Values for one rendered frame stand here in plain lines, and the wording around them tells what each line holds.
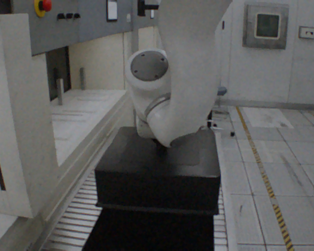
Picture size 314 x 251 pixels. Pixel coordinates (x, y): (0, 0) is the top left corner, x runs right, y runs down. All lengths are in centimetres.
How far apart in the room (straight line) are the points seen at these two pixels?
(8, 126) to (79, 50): 150
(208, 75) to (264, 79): 447
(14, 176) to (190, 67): 56
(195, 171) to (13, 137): 44
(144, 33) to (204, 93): 317
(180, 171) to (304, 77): 450
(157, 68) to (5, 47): 38
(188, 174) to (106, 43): 159
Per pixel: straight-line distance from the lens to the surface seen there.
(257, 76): 486
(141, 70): 48
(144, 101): 49
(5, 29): 72
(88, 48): 217
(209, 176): 65
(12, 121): 75
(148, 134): 68
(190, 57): 41
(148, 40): 358
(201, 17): 39
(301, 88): 510
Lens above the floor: 138
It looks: 21 degrees down
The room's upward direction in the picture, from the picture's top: straight up
